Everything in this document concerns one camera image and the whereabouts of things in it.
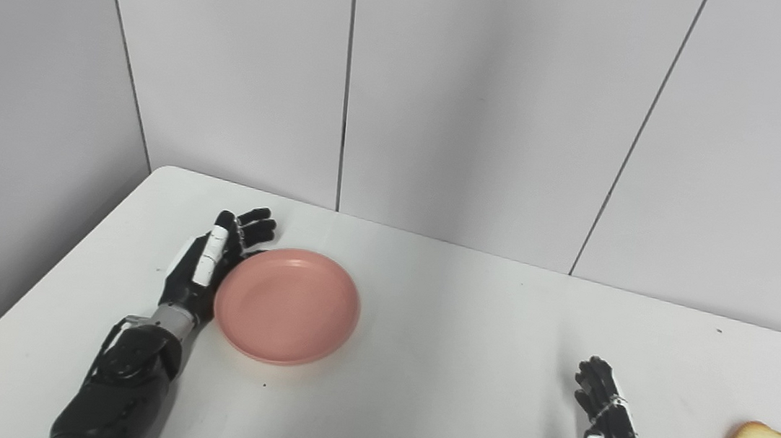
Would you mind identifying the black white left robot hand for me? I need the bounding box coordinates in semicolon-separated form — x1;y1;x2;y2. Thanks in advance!
157;198;279;334

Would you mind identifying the pink round plate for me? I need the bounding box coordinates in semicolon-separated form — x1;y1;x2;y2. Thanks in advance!
208;241;366;373

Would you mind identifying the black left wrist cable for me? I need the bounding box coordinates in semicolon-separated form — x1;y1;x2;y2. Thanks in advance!
91;313;138;385

